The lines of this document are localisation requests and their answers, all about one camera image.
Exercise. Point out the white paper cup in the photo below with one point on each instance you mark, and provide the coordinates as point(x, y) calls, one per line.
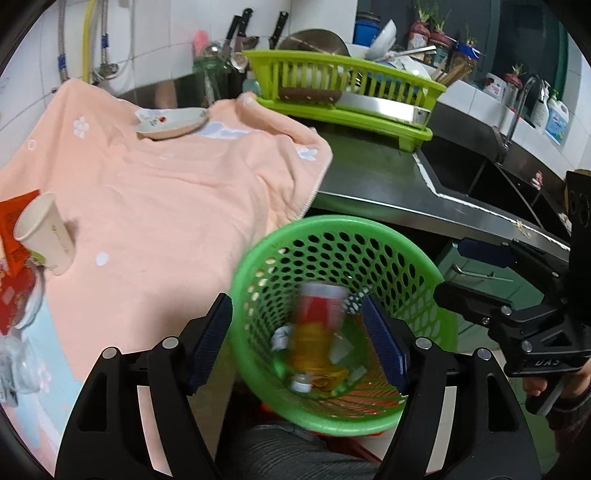
point(41, 230)

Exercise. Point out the peach floral towel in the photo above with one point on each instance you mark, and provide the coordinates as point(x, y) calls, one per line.
point(159, 227)

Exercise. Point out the white ceramic plate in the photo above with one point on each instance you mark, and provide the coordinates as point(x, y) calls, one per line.
point(163, 124)

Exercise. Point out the yellow energy drink bottle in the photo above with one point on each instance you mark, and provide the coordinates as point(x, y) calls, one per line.
point(318, 321)

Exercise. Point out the green dish rack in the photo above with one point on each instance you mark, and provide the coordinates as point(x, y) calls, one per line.
point(347, 91)

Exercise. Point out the steel sink faucet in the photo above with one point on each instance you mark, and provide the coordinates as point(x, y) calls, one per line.
point(507, 139)

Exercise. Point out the clear plastic dome lid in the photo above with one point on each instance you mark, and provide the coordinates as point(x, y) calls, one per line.
point(22, 372)

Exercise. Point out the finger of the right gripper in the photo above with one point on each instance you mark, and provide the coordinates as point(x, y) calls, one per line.
point(476, 307)
point(522, 258)

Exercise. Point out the kitchen cleaver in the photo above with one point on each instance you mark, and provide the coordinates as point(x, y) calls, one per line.
point(372, 106)

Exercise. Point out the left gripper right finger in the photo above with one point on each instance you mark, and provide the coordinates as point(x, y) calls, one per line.
point(489, 438)

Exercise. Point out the orange snack packet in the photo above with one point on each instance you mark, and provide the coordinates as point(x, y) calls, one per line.
point(15, 253)

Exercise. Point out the white detergent bottle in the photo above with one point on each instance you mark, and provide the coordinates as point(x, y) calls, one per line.
point(558, 119)

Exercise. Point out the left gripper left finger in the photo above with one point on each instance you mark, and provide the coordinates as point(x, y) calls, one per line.
point(104, 437)

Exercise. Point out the steel wok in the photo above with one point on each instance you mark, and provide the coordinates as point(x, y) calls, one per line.
point(315, 40)

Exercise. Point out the red plastic cup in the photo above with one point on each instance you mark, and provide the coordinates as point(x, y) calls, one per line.
point(21, 297)

